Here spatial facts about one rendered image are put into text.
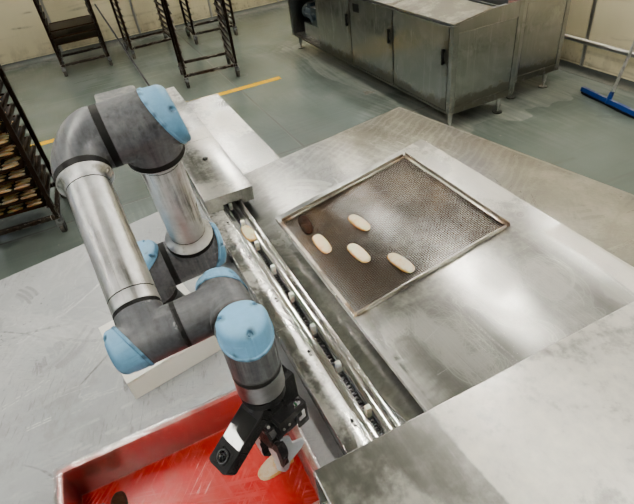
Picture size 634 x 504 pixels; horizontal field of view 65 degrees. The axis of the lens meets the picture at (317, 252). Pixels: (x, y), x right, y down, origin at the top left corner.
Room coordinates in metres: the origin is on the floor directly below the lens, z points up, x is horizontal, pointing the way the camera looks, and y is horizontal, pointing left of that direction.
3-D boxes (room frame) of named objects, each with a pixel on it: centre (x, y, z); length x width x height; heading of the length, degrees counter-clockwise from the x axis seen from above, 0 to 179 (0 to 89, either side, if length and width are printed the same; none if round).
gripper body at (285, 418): (0.48, 0.11, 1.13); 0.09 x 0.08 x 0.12; 129
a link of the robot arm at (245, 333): (0.48, 0.12, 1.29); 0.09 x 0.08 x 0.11; 21
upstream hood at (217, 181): (2.10, 0.50, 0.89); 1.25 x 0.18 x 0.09; 21
